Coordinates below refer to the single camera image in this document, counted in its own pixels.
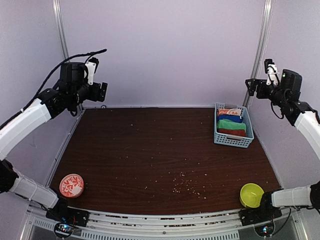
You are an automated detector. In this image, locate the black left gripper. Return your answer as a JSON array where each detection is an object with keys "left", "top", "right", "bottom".
[{"left": 71, "top": 81, "right": 107, "bottom": 106}]

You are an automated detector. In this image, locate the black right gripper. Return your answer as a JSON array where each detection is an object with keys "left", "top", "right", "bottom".
[{"left": 246, "top": 78, "right": 288, "bottom": 107}]

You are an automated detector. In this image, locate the green microfibre towel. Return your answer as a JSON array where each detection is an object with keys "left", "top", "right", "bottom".
[{"left": 217, "top": 119, "right": 247, "bottom": 132}]

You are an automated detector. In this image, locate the dark red towel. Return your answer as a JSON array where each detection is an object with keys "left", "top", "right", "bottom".
[{"left": 217, "top": 128, "right": 247, "bottom": 137}]

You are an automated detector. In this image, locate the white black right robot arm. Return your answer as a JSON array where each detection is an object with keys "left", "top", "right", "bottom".
[{"left": 254, "top": 67, "right": 320, "bottom": 221}]

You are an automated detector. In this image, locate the orange white patterned cloth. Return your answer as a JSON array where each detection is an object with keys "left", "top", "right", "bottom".
[{"left": 217, "top": 108, "right": 242, "bottom": 116}]

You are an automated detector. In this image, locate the blue folded towel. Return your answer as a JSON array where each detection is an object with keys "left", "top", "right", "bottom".
[{"left": 217, "top": 114, "right": 243, "bottom": 123}]

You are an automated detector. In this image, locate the light blue perforated basket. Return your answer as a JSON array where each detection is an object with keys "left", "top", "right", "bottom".
[{"left": 213, "top": 102, "right": 254, "bottom": 148}]

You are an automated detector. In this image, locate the red white patterned plate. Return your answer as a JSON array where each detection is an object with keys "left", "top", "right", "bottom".
[{"left": 59, "top": 173, "right": 85, "bottom": 198}]

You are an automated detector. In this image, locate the yellow-green bowl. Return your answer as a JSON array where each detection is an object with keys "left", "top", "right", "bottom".
[{"left": 239, "top": 183, "right": 265, "bottom": 209}]

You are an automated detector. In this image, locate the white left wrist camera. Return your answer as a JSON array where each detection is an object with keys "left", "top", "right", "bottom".
[{"left": 85, "top": 57, "right": 99, "bottom": 86}]

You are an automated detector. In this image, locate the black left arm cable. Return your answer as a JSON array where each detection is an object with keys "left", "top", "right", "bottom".
[{"left": 19, "top": 48, "right": 108, "bottom": 112}]

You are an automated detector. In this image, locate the right aluminium frame post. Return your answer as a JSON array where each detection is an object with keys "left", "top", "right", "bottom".
[{"left": 243, "top": 0, "right": 273, "bottom": 106}]

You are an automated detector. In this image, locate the aluminium frame post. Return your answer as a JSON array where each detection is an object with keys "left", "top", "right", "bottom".
[
  {"left": 243, "top": 0, "right": 273, "bottom": 106},
  {"left": 51, "top": 0, "right": 84, "bottom": 112}
]

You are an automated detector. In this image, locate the left aluminium frame post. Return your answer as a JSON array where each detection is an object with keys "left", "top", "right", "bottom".
[{"left": 51, "top": 0, "right": 84, "bottom": 112}]

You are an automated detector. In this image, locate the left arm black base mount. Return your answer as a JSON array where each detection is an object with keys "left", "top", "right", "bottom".
[{"left": 43, "top": 198, "right": 90, "bottom": 227}]

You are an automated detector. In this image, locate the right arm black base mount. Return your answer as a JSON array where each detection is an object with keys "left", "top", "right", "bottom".
[{"left": 238, "top": 201, "right": 282, "bottom": 226}]

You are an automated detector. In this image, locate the aluminium front rail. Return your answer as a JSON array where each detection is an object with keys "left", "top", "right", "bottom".
[{"left": 24, "top": 197, "right": 301, "bottom": 240}]

